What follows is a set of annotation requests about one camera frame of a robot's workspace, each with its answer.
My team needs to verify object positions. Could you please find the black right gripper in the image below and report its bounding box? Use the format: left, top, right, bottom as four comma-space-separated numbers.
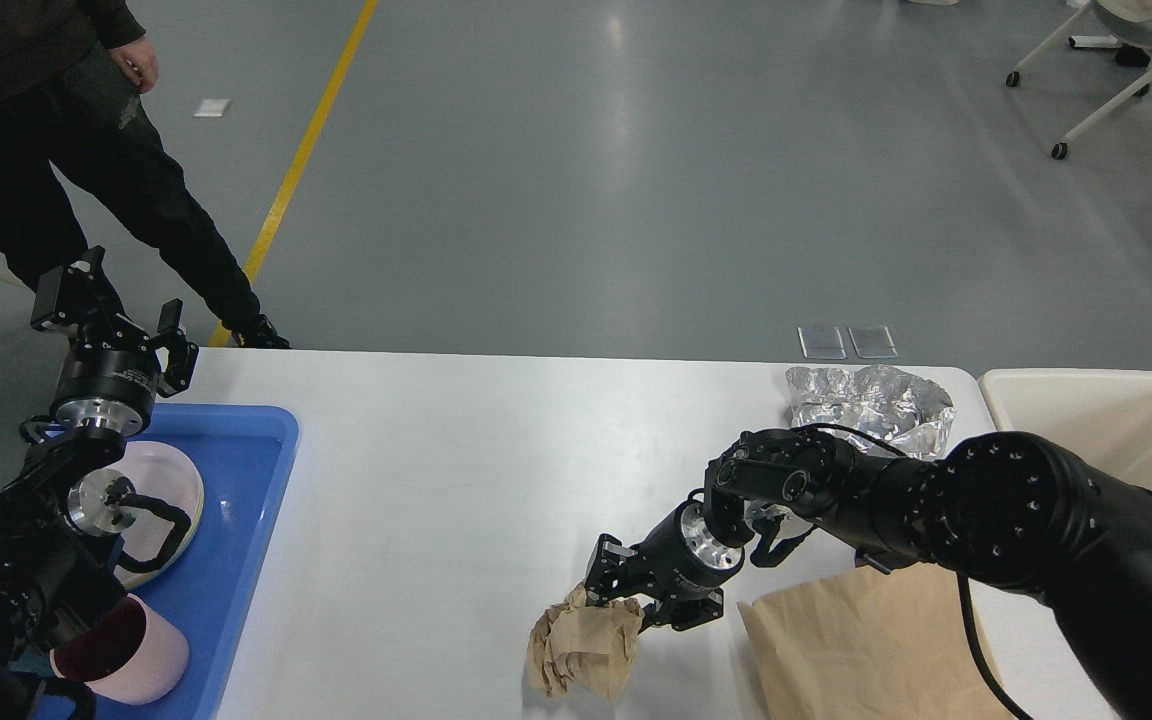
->
582, 500, 745, 634

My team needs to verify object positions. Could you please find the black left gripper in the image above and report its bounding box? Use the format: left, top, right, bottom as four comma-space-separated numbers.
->
29, 247, 198, 438

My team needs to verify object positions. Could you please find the brown paper ball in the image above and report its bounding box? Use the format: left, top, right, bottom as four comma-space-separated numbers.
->
525, 584, 645, 703

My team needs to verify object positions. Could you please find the pink plate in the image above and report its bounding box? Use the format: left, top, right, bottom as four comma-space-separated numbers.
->
109, 441, 198, 561

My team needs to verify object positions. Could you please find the brown paper bag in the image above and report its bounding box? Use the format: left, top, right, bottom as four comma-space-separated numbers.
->
738, 564, 1009, 719

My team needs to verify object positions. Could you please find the aluminium foil container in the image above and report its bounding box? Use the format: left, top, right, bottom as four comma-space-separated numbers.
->
785, 365, 956, 460

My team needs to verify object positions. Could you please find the pink mug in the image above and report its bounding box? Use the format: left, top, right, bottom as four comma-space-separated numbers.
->
50, 594, 189, 706

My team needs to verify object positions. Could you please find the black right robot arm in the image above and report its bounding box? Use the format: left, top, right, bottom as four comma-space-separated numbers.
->
584, 424, 1152, 719

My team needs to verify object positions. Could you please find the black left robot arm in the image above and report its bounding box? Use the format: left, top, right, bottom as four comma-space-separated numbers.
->
0, 247, 198, 719

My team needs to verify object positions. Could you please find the yellow plate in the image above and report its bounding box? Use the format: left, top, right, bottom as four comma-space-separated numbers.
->
150, 469, 206, 577

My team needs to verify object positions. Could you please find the blue plastic tray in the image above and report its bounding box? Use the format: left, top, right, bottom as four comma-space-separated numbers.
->
16, 403, 300, 720

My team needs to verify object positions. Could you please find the person in black clothes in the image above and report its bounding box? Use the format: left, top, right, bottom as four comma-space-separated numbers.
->
0, 1, 289, 348

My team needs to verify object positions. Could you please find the left floor outlet cover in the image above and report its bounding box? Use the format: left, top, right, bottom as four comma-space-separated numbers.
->
797, 325, 849, 361

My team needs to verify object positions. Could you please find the floor outlet cover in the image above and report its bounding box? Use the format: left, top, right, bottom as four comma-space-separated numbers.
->
847, 324, 900, 359
797, 325, 849, 361

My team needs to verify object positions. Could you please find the right floor outlet cover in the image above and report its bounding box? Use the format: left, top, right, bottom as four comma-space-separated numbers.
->
847, 324, 900, 359

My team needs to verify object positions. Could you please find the beige plastic bin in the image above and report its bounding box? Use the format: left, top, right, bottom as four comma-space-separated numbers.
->
979, 367, 1152, 488

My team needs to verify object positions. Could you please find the white rolling chair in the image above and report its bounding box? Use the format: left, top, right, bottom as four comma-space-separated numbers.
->
1005, 1, 1152, 160

